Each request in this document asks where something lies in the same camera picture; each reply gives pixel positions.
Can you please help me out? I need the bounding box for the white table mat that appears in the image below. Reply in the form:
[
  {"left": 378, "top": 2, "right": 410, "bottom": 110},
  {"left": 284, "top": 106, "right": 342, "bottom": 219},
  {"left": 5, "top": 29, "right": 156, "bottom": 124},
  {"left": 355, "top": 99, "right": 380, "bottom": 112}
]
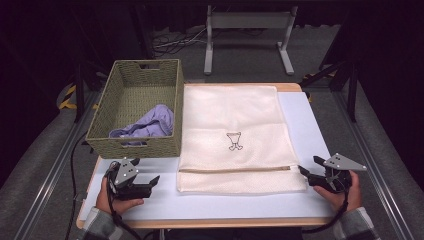
[{"left": 79, "top": 91, "right": 336, "bottom": 222}]

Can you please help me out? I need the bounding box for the person's left hand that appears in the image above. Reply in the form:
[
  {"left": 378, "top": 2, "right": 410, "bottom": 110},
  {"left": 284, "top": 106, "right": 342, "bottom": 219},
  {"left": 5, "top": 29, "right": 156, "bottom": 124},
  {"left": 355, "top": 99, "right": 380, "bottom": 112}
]
[{"left": 95, "top": 176, "right": 145, "bottom": 216}]

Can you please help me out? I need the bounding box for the metal floor rail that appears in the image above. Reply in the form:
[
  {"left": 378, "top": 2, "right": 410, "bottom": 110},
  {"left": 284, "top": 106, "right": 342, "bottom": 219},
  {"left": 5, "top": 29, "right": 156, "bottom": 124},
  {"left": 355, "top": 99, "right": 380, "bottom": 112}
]
[
  {"left": 12, "top": 91, "right": 103, "bottom": 240},
  {"left": 332, "top": 89, "right": 416, "bottom": 240}
]

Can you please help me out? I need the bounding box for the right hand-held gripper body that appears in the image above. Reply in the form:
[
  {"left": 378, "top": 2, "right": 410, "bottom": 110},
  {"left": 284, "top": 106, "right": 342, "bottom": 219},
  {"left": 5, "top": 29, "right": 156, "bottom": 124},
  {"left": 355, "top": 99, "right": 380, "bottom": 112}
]
[{"left": 307, "top": 152, "right": 368, "bottom": 195}]

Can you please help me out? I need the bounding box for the grey metal stand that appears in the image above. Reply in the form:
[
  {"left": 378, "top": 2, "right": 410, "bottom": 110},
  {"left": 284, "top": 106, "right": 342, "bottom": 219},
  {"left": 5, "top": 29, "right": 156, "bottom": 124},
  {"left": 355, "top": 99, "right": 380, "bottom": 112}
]
[{"left": 203, "top": 4, "right": 299, "bottom": 76}]

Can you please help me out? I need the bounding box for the person's right hand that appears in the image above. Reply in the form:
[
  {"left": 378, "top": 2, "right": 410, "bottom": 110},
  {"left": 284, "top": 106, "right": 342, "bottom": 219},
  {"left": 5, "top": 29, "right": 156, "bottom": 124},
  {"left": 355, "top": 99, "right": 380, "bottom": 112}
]
[{"left": 312, "top": 170, "right": 364, "bottom": 213}]

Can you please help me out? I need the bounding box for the yellow black striped tape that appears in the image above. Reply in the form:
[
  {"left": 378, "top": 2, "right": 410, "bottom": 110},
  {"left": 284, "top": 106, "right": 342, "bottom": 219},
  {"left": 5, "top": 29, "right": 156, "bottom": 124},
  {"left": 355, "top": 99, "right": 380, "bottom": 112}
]
[{"left": 58, "top": 84, "right": 101, "bottom": 111}]

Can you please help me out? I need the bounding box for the bundle of floor cables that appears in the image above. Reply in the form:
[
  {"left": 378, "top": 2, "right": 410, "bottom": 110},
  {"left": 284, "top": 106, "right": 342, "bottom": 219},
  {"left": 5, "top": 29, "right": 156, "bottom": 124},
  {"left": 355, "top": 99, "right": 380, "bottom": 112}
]
[{"left": 152, "top": 27, "right": 208, "bottom": 57}]

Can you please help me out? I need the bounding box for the green woven basket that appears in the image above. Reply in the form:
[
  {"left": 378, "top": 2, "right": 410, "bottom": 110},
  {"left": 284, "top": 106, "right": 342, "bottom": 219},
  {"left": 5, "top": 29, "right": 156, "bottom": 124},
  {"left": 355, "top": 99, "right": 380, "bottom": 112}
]
[{"left": 85, "top": 58, "right": 185, "bottom": 160}]

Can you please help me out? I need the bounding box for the black floor cable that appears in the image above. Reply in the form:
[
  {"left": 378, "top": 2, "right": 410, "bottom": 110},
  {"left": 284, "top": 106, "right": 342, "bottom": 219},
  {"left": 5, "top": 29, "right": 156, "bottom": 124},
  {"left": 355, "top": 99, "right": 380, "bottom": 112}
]
[{"left": 64, "top": 131, "right": 90, "bottom": 240}]

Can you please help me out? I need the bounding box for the hand-held gripper cable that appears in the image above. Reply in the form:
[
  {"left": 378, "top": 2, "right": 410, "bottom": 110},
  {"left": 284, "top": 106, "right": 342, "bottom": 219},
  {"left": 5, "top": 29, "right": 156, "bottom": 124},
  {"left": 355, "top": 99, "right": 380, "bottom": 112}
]
[
  {"left": 104, "top": 161, "right": 144, "bottom": 240},
  {"left": 300, "top": 186, "right": 351, "bottom": 235}
]

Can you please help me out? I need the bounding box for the black stand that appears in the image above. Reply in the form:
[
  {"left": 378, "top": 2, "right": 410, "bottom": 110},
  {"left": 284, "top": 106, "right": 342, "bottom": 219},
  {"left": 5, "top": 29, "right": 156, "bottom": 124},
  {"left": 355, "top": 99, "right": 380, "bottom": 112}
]
[
  {"left": 70, "top": 61, "right": 101, "bottom": 124},
  {"left": 299, "top": 59, "right": 360, "bottom": 124}
]

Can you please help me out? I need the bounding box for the right hand-held gripper cable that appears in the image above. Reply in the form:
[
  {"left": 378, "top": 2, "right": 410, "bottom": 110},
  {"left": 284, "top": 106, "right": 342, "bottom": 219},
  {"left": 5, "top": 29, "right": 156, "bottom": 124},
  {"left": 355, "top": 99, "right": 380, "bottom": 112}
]
[{"left": 300, "top": 186, "right": 351, "bottom": 235}]

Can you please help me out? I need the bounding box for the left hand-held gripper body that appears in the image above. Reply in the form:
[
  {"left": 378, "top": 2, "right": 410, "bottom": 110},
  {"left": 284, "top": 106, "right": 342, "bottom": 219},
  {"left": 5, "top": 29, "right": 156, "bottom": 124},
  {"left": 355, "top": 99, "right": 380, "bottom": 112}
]
[{"left": 105, "top": 158, "right": 153, "bottom": 201}]

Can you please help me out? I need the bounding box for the purple cloth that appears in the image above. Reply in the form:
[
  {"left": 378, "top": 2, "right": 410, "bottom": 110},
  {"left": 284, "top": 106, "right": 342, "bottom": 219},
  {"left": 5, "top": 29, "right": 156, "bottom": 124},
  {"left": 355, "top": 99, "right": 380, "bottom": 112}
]
[{"left": 108, "top": 103, "right": 175, "bottom": 147}]

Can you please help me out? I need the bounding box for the white mesh laundry bag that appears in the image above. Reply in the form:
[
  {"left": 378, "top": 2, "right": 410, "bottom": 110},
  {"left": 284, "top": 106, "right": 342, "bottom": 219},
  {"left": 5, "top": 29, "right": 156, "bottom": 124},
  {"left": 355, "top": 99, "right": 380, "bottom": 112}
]
[{"left": 176, "top": 84, "right": 308, "bottom": 194}]

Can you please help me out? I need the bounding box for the left hand-held gripper cable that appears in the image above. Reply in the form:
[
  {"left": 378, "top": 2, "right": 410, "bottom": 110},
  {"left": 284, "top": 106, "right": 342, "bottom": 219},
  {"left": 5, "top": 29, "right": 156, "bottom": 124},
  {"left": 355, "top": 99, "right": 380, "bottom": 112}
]
[{"left": 104, "top": 161, "right": 144, "bottom": 240}]

